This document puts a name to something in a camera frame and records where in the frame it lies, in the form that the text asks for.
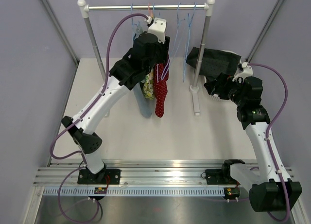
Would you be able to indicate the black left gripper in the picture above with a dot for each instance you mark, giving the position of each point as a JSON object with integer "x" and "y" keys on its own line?
{"x": 163, "y": 48}

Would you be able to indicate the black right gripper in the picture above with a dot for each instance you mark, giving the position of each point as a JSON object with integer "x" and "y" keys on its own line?
{"x": 225, "y": 81}

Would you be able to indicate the red polka dot skirt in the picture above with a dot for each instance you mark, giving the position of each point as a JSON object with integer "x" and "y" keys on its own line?
{"x": 160, "y": 89}

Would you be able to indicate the dark green dotted skirt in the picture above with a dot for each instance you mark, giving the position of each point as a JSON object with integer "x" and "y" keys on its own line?
{"x": 215, "y": 62}

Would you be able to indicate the lemon print skirt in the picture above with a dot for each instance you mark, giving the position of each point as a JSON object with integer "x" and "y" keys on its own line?
{"x": 148, "y": 86}

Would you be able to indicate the light blue denim skirt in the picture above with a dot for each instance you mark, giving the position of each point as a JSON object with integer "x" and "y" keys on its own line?
{"x": 142, "y": 102}

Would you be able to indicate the pink wire hanger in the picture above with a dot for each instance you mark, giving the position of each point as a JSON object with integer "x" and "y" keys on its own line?
{"x": 150, "y": 11}

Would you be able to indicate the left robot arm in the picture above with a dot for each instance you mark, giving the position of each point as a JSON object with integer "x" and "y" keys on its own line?
{"x": 146, "y": 52}

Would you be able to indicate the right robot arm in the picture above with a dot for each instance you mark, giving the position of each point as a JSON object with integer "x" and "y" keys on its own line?
{"x": 272, "y": 189}

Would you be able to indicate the metal clothes rack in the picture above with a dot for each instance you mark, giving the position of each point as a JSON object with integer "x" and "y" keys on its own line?
{"x": 207, "y": 7}

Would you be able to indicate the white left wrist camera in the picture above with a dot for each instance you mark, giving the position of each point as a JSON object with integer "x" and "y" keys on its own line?
{"x": 157, "y": 26}

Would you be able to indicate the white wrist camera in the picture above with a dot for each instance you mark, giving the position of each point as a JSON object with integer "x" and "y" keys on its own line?
{"x": 157, "y": 26}
{"x": 245, "y": 70}

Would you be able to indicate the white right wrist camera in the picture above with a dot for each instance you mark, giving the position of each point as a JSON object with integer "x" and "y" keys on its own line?
{"x": 245, "y": 70}

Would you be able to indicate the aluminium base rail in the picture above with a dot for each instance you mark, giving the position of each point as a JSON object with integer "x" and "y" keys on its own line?
{"x": 129, "y": 179}

